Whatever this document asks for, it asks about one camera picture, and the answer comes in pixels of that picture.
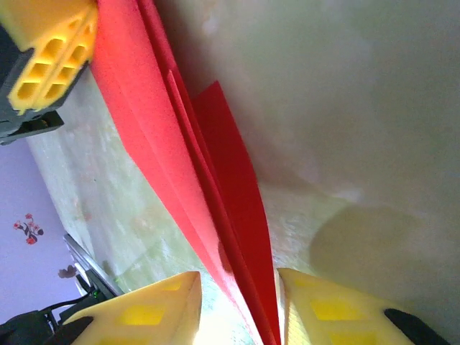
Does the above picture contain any red paper sheet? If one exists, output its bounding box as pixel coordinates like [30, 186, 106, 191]
[89, 0, 282, 345]

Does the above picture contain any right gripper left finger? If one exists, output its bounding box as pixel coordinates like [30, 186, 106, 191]
[45, 271, 203, 345]

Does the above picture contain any aluminium side rail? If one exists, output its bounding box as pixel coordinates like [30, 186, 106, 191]
[63, 233, 121, 299]

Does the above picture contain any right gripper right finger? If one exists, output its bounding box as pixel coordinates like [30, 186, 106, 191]
[278, 267, 452, 345]

